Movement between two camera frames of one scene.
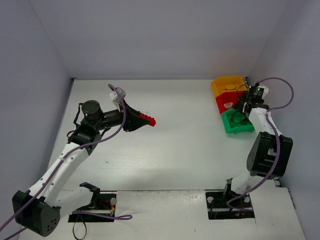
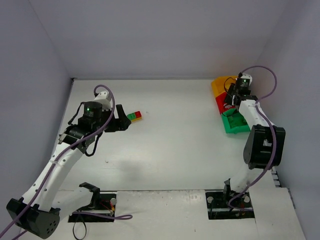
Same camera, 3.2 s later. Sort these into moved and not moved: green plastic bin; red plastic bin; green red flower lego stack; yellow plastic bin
Moved: green red flower lego stack
Not moved: yellow plastic bin; green plastic bin; red plastic bin
